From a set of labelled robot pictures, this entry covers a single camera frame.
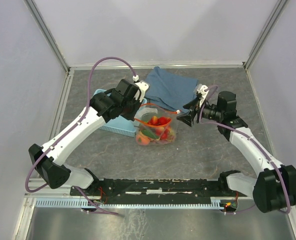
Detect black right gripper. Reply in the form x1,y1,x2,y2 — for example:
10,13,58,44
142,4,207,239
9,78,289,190
176,96,223,128

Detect green toy leaves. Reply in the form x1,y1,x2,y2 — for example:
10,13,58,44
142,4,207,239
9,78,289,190
141,129,160,140

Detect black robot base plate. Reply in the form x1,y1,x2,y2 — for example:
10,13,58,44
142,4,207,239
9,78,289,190
83,178,245,205

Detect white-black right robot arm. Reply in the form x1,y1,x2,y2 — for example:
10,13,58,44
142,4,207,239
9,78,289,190
177,88,296,214

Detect light blue plastic basket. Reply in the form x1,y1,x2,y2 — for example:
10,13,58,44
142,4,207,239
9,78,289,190
92,88,148,138

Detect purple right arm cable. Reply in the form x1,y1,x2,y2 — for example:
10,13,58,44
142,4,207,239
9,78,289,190
197,84,293,215

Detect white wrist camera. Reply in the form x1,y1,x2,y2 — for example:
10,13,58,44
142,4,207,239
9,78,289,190
193,83,209,108
132,75,150,103

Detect light blue cable duct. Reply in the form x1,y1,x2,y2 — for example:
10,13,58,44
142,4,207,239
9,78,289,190
35,196,226,210

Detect aluminium frame post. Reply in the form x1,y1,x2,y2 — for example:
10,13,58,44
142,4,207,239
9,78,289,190
24,0,70,73
243,0,289,71

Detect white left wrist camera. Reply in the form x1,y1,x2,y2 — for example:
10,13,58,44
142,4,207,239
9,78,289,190
132,75,150,103

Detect clear zip bag orange zipper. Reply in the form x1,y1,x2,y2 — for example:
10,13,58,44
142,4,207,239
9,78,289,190
134,103,181,145

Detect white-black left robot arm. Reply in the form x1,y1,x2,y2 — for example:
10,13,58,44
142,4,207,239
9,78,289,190
28,79,149,195

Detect orange-red toy peach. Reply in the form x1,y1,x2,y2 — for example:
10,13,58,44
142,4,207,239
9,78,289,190
135,133,151,146

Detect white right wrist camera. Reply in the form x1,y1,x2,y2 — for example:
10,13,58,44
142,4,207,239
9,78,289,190
193,83,209,108

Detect aluminium frame post left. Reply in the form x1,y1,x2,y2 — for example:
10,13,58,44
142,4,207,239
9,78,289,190
24,0,70,73

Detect blue folded cloth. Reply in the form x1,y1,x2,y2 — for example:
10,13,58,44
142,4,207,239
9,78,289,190
145,66,198,112

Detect aluminium frame post right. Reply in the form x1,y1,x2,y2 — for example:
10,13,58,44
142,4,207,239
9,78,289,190
243,0,289,71

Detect red toy strawberry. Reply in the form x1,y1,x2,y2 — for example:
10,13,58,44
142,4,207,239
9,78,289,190
160,131,169,140
158,116,172,126
148,115,159,126

